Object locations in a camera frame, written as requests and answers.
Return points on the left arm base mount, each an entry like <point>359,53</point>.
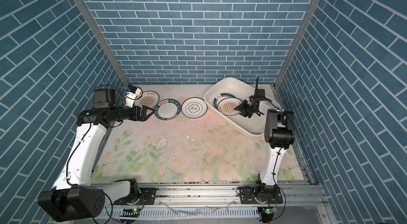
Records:
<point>126,192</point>

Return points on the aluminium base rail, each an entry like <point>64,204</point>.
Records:
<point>220,200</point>

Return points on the white plastic bin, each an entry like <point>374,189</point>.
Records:
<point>253,127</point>

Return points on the floral table mat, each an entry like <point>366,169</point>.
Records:
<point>206,149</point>

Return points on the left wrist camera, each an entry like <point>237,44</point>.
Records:
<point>105,96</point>

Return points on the green red ring plate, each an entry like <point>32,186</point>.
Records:
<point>220,97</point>

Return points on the aluminium corner post left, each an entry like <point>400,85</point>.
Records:
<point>89,19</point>

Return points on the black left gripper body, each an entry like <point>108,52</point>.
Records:
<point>125,112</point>

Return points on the aluminium corner post right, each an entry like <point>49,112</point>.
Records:
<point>296,42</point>

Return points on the aluminium corner post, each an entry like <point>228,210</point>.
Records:
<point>89,19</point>
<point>296,42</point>

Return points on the green rim plate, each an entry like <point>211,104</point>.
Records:
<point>167,109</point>

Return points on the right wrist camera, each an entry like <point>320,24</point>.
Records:
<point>258,93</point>

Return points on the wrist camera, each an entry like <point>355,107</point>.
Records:
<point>105,96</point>
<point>258,93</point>

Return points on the orange sunburst plate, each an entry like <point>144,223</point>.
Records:
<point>227,107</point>
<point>148,98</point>

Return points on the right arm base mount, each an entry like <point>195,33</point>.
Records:
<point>260,193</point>

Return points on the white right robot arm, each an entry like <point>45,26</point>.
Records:
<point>279,134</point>

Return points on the white plate grey emblem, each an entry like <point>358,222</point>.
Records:
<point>194,108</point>

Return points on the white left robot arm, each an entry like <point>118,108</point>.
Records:
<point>72,197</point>

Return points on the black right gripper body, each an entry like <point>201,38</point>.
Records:
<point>248,110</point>

